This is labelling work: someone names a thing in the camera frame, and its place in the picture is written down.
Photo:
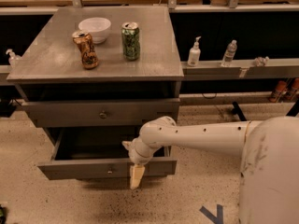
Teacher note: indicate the grey drawer cabinet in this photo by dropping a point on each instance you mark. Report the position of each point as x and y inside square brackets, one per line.
[92, 78]

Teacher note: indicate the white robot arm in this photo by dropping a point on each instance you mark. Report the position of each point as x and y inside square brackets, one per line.
[269, 151]

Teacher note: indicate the orange spray bottle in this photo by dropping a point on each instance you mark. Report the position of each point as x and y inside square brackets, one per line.
[292, 90]
[278, 91]

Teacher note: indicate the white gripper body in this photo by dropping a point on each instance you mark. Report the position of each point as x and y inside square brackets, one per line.
[135, 154]

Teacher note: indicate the white bowl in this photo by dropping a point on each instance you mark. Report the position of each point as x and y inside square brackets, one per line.
[99, 28]

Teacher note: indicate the white pump lotion bottle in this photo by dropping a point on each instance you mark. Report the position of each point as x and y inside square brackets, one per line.
[194, 53]

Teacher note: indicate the grey top drawer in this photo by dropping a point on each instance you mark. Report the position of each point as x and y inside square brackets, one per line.
[99, 113]

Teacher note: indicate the black metal stand leg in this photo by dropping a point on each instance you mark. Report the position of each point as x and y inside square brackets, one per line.
[294, 111]

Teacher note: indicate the crumpled plastic wrapper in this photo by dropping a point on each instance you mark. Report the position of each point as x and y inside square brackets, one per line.
[261, 61]

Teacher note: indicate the grey drawer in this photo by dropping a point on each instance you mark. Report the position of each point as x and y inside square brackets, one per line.
[99, 113]
[89, 153]

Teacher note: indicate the clear pump sanitizer bottle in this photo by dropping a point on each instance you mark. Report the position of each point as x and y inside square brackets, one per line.
[12, 57]

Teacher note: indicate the grey metal rail shelf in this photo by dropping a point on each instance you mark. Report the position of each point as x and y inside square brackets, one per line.
[241, 69]

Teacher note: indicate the clear plastic water bottle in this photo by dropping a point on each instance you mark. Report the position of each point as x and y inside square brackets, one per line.
[229, 54]

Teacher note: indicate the green soda can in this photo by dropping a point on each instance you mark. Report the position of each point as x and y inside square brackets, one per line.
[130, 40]

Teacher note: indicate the crushed gold soda can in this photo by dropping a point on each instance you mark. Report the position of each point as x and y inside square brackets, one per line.
[84, 42]

